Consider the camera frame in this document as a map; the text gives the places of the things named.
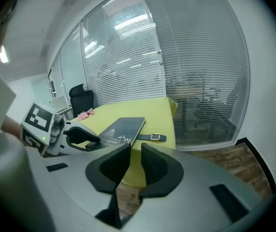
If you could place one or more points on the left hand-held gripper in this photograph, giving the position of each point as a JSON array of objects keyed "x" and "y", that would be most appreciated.
[{"x": 37, "y": 122}]

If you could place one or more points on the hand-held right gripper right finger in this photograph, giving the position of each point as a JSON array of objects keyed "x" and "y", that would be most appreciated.
[{"x": 162, "y": 173}]

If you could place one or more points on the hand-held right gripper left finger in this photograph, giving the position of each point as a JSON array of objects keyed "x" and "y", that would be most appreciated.
[{"x": 111, "y": 170}]

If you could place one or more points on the dark grey notebook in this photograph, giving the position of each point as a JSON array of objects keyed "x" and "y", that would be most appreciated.
[{"x": 125, "y": 129}]

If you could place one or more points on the person's left forearm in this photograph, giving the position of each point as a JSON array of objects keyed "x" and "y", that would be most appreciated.
[{"x": 12, "y": 129}]

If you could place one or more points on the pink cloth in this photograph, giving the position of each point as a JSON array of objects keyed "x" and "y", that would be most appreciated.
[{"x": 85, "y": 115}]

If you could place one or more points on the white desk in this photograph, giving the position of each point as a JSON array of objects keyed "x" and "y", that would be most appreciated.
[{"x": 66, "y": 111}]

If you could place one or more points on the black office chair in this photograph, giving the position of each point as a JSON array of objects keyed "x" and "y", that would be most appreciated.
[{"x": 81, "y": 100}]

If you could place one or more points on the white microwave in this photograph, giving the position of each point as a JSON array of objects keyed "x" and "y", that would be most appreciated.
[{"x": 58, "y": 102}]

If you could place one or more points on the yellow-green tablecloth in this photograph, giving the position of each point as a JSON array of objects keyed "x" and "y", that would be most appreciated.
[{"x": 149, "y": 110}]

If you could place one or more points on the white venetian blinds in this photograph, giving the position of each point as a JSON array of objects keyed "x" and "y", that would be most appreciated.
[
  {"x": 123, "y": 52},
  {"x": 200, "y": 57}
]

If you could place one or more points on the long ceiling light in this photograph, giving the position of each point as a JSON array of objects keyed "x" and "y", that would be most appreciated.
[{"x": 3, "y": 54}]

